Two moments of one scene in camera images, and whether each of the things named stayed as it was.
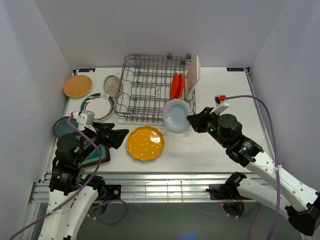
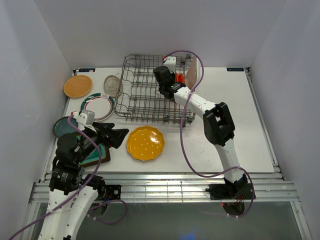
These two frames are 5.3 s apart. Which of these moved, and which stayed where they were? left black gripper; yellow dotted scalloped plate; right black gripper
Moved: right black gripper
Stayed: yellow dotted scalloped plate; left black gripper
